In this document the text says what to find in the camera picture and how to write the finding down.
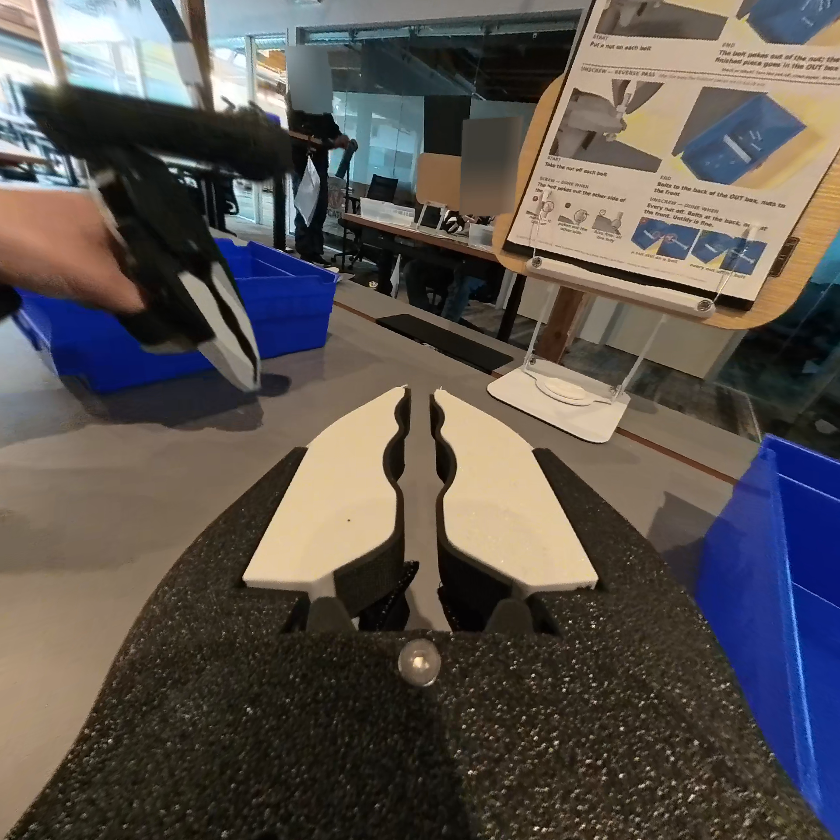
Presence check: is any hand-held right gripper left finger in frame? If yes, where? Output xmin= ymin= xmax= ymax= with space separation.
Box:
xmin=243 ymin=386 xmax=420 ymax=631

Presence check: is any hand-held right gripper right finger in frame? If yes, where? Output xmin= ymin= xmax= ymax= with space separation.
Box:
xmin=430 ymin=387 xmax=599 ymax=632

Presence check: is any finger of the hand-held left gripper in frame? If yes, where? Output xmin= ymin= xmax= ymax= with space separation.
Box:
xmin=177 ymin=276 xmax=258 ymax=393
xmin=209 ymin=258 xmax=263 ymax=389

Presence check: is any blue plastic bin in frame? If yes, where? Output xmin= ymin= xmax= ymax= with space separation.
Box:
xmin=696 ymin=433 xmax=840 ymax=815
xmin=13 ymin=236 xmax=340 ymax=396

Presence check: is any person's left hand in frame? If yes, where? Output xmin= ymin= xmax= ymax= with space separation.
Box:
xmin=0 ymin=189 xmax=148 ymax=316

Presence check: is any clear plastic box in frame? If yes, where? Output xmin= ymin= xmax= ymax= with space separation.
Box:
xmin=360 ymin=197 xmax=419 ymax=227

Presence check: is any black rubber mat strip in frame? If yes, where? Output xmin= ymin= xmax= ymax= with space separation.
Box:
xmin=375 ymin=314 xmax=514 ymax=375

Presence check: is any long wooden-edged desk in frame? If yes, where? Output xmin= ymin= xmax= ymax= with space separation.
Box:
xmin=340 ymin=213 xmax=526 ymax=342

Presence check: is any tan cardboard panel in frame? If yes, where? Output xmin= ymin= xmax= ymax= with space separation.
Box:
xmin=415 ymin=152 xmax=465 ymax=206

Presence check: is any printed instruction sheet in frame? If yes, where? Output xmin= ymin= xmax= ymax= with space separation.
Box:
xmin=505 ymin=0 xmax=840 ymax=303

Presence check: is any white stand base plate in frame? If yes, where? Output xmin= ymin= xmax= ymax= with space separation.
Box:
xmin=487 ymin=223 xmax=765 ymax=444

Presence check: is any wooden post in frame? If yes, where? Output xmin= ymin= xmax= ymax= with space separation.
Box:
xmin=543 ymin=285 xmax=587 ymax=366

